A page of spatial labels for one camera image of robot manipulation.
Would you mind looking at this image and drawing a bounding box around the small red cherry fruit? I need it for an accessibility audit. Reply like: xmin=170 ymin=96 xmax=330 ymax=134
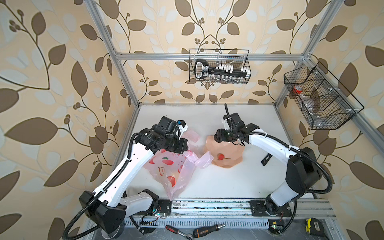
xmin=217 ymin=154 xmax=230 ymax=161

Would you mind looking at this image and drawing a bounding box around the pink plastic bag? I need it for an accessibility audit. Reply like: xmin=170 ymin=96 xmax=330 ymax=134
xmin=144 ymin=130 xmax=214 ymax=201

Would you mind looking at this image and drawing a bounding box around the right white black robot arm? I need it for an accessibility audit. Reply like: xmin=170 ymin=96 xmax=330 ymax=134
xmin=214 ymin=104 xmax=333 ymax=216

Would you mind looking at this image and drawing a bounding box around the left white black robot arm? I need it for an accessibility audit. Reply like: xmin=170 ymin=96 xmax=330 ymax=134
xmin=63 ymin=117 xmax=188 ymax=240

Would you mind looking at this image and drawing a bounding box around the black socket tool set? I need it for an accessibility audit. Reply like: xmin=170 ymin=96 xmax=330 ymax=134
xmin=193 ymin=60 xmax=251 ymax=80

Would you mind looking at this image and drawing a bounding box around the clear bottle with red cap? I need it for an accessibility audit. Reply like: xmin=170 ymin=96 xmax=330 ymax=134
xmin=293 ymin=85 xmax=320 ymax=119

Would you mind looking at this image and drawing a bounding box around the black orange screwdriver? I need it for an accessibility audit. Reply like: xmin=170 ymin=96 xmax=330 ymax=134
xmin=193 ymin=224 xmax=226 ymax=238

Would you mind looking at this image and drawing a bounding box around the small green circuit board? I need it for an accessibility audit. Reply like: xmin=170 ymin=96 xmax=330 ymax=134
xmin=268 ymin=220 xmax=285 ymax=235

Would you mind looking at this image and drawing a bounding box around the black tape roll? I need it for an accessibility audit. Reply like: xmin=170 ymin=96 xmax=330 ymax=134
xmin=101 ymin=225 xmax=125 ymax=240

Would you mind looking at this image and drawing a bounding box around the yellow black tape measure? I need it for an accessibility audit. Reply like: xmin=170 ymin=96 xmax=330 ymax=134
xmin=305 ymin=218 xmax=326 ymax=237

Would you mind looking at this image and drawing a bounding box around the back black wire basket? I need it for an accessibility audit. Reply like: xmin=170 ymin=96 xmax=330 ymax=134
xmin=189 ymin=48 xmax=252 ymax=85

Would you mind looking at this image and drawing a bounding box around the black wire basket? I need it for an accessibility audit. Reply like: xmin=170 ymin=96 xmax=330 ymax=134
xmin=284 ymin=62 xmax=364 ymax=130
xmin=189 ymin=48 xmax=252 ymax=85

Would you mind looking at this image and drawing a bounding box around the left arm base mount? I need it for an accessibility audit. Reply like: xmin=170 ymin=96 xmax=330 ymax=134
xmin=131 ymin=199 xmax=173 ymax=216

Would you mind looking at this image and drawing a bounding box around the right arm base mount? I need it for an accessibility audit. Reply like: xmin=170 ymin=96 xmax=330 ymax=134
xmin=249 ymin=200 xmax=293 ymax=217

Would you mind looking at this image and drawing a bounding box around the right black wire basket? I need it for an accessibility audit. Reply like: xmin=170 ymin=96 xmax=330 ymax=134
xmin=284 ymin=62 xmax=364 ymax=130

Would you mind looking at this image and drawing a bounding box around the red handled ratchet wrench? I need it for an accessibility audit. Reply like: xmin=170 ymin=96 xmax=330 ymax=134
xmin=165 ymin=225 xmax=195 ymax=240

